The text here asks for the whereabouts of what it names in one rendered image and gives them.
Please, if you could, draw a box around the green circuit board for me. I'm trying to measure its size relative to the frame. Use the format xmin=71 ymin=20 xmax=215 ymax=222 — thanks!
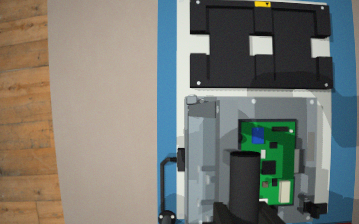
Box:
xmin=241 ymin=122 xmax=295 ymax=205

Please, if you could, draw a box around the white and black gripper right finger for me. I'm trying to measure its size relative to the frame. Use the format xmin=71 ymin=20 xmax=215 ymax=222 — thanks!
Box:
xmin=258 ymin=201 xmax=286 ymax=224

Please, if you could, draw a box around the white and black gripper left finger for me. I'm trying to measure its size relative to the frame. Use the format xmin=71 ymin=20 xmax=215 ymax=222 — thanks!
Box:
xmin=202 ymin=202 xmax=235 ymax=224

